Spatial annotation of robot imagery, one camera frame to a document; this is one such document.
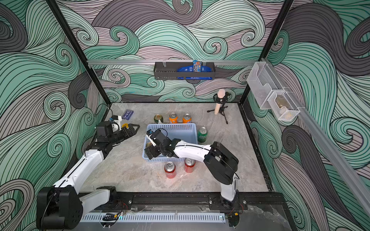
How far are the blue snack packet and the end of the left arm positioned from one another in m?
0.43

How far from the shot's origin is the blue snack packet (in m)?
0.91

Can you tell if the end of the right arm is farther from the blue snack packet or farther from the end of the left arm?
the blue snack packet

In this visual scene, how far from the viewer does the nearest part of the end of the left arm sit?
27.8 inches
